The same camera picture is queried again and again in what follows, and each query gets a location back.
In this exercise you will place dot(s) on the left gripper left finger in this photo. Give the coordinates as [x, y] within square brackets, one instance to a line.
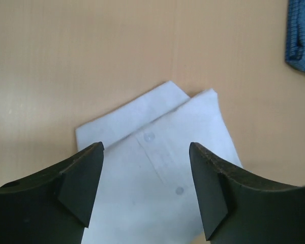
[53, 205]

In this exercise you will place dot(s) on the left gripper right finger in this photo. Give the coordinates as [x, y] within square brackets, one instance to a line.
[237, 206]

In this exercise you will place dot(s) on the white long sleeve shirt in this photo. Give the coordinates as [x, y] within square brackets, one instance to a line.
[146, 192]

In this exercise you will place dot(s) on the folded blue checked shirt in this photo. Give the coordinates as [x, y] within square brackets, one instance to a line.
[295, 35]

